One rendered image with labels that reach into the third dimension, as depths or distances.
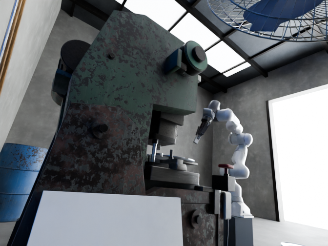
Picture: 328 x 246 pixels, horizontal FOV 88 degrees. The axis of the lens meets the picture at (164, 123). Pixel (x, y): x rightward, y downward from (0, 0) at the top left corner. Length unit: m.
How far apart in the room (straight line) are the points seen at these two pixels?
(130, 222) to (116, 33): 0.80
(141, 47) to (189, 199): 0.78
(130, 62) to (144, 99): 0.19
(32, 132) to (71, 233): 3.70
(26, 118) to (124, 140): 3.70
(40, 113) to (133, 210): 3.80
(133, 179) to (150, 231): 0.19
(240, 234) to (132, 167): 1.10
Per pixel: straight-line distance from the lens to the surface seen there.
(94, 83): 0.77
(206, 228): 0.97
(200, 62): 1.02
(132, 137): 0.68
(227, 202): 1.06
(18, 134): 4.23
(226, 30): 5.00
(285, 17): 0.63
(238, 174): 1.55
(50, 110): 4.33
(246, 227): 1.60
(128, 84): 0.82
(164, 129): 1.01
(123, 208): 0.65
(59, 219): 0.60
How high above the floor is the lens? 0.65
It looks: 18 degrees up
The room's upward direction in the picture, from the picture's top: 7 degrees clockwise
